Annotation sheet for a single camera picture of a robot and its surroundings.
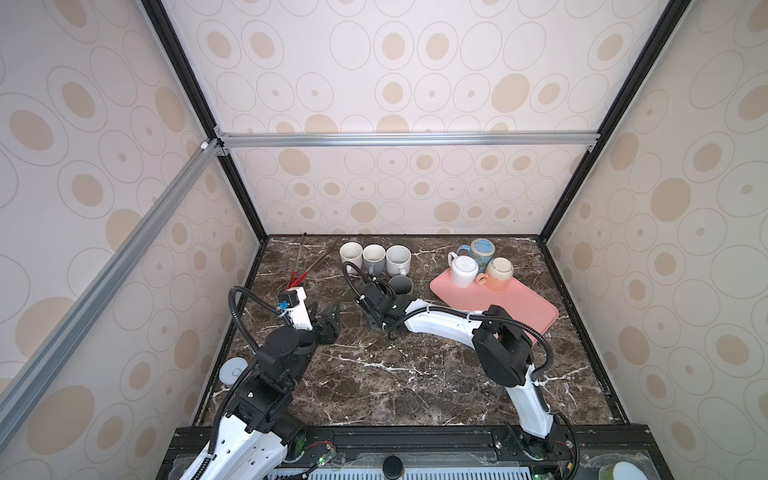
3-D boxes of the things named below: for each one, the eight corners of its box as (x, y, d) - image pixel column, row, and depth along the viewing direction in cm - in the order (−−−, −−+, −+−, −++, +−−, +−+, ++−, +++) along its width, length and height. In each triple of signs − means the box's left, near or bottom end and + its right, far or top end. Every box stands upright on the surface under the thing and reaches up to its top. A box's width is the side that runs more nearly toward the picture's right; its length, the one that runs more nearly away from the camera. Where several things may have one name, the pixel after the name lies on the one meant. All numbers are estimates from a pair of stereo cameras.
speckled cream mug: (385, 285, 107) (385, 269, 100) (385, 260, 115) (385, 244, 108) (410, 285, 107) (412, 269, 100) (409, 260, 115) (411, 244, 108)
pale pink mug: (342, 275, 110) (338, 258, 102) (344, 259, 115) (340, 241, 107) (362, 275, 110) (360, 258, 102) (364, 259, 115) (362, 241, 107)
